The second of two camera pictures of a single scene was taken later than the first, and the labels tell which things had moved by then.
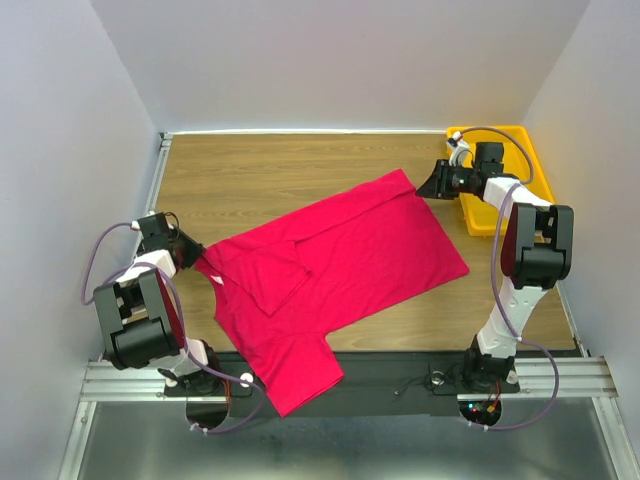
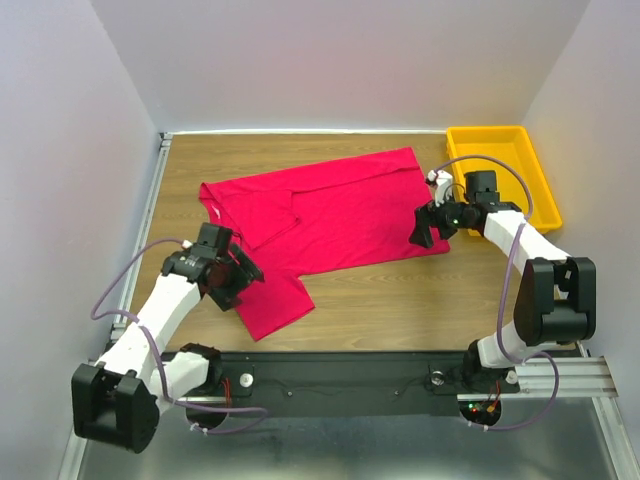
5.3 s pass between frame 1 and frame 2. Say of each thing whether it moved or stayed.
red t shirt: moved
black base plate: stayed
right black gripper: moved
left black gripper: moved
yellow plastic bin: stayed
